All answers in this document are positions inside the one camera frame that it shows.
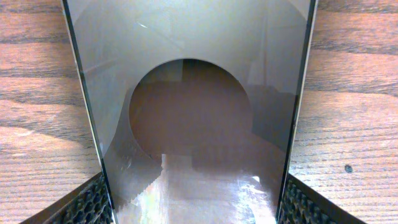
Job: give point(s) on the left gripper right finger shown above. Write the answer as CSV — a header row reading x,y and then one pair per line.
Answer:
x,y
300,204

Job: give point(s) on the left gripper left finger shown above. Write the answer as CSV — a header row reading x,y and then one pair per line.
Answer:
x,y
87,204

